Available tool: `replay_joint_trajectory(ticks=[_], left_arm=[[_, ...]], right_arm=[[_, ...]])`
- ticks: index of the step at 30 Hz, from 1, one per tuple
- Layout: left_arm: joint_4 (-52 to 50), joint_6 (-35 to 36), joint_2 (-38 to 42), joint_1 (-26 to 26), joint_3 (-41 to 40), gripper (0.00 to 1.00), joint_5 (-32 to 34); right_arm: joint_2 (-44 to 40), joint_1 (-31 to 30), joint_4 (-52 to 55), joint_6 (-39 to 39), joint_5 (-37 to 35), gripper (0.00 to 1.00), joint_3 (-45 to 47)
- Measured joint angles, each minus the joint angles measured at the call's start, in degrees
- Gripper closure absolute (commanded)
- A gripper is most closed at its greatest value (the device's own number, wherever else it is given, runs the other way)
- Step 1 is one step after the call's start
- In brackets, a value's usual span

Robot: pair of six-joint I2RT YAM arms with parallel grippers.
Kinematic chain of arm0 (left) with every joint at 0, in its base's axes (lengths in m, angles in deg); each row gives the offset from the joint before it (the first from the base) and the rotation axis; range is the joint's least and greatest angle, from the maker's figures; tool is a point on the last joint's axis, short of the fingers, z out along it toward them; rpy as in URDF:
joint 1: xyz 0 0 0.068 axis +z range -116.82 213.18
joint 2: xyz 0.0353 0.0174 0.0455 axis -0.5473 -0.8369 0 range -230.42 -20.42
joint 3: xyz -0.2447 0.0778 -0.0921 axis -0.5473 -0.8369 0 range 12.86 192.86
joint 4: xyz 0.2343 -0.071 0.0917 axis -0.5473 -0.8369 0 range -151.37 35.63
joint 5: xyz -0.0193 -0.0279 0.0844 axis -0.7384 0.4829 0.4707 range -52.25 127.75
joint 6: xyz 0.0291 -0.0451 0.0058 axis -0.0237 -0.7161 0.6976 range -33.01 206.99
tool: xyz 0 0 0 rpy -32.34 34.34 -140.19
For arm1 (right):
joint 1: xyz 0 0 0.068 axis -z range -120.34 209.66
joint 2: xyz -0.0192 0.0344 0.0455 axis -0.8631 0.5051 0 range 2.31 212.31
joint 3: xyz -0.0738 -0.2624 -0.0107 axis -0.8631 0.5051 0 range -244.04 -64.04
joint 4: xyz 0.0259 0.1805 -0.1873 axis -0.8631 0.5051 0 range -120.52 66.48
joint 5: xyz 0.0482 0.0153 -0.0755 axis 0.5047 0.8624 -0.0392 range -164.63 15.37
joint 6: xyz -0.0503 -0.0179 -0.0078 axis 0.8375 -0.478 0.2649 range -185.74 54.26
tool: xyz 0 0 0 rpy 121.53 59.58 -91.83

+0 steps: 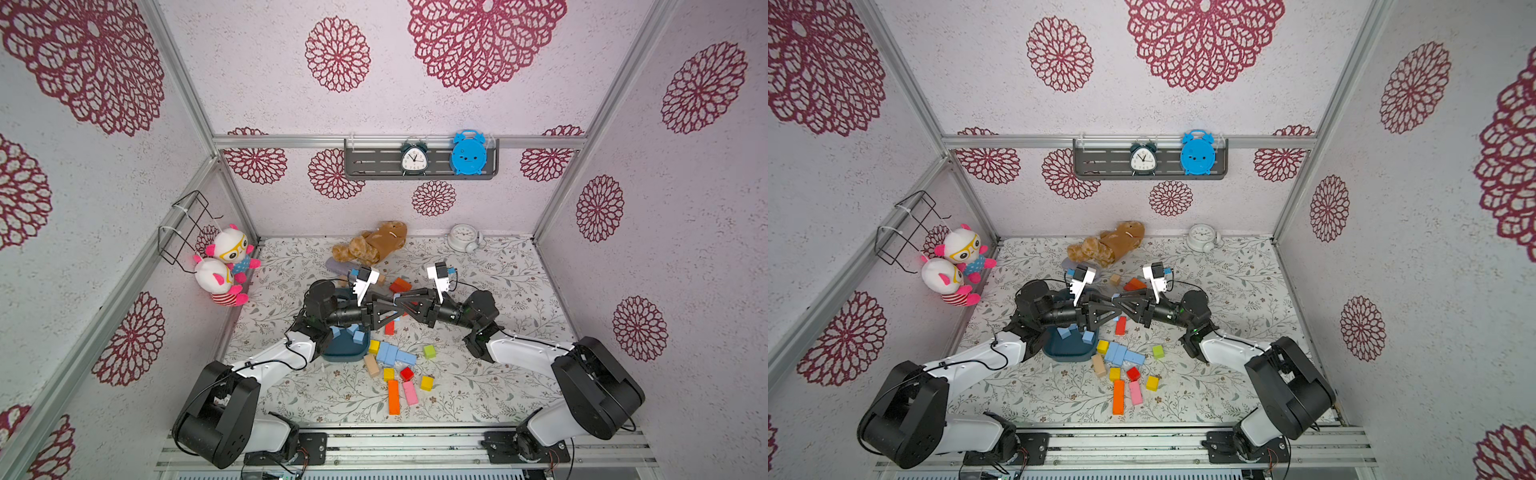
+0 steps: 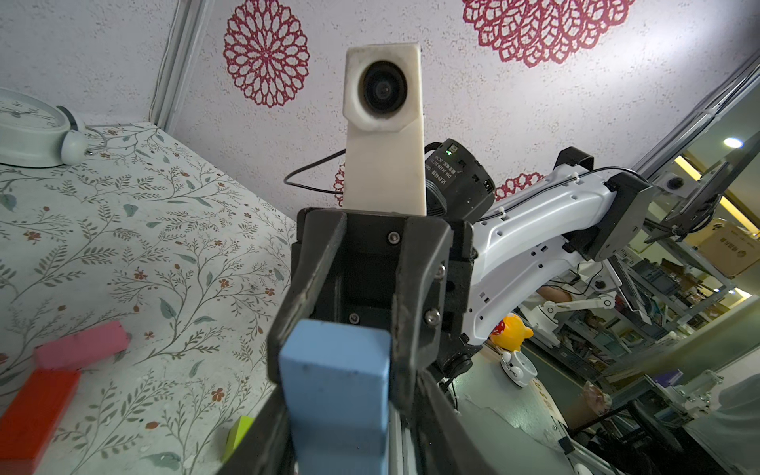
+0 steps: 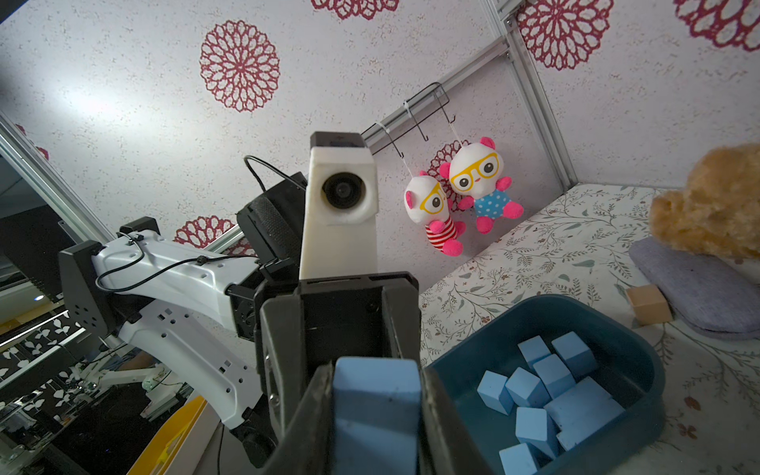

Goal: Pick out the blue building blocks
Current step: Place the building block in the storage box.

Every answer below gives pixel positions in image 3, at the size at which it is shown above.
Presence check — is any white plush with glasses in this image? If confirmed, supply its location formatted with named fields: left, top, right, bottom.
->
left=437, top=137, right=524, bottom=235

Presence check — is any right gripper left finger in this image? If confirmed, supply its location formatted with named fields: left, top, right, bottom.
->
left=261, top=363, right=334, bottom=475

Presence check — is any brown plush dog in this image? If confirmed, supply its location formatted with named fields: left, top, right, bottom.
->
left=649, top=144, right=759, bottom=259

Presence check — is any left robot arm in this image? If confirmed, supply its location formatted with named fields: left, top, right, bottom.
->
left=59, top=174, right=421, bottom=474

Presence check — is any teal plastic bin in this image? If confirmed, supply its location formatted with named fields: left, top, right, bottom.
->
left=433, top=295, right=665, bottom=474

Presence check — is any blue flat block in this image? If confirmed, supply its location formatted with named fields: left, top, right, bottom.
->
left=499, top=443, right=540, bottom=475

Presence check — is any blue cube in bin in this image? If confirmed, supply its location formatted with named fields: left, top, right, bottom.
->
left=516, top=407, right=560, bottom=460
left=506, top=367, right=551, bottom=408
left=551, top=332, right=599, bottom=380
left=534, top=354, right=576, bottom=399
left=518, top=336, right=552, bottom=371

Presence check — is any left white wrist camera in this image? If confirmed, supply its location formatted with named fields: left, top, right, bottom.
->
left=299, top=132, right=379, bottom=280

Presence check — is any purple oval pad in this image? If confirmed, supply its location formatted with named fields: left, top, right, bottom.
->
left=629, top=237, right=759, bottom=340

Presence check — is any white plush striped shirt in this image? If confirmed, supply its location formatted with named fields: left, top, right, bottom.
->
left=404, top=172, right=466, bottom=257

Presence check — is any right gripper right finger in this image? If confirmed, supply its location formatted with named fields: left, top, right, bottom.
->
left=419, top=367, right=493, bottom=475

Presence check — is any small wooden cylinder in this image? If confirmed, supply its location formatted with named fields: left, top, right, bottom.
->
left=625, top=284, right=673, bottom=326

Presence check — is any black wire basket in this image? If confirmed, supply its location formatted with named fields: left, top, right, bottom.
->
left=361, top=81, right=456, bottom=165

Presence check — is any blue long block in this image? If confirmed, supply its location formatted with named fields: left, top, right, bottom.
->
left=331, top=357, right=422, bottom=474

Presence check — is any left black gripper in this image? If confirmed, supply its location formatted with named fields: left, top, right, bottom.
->
left=253, top=272, right=421, bottom=439

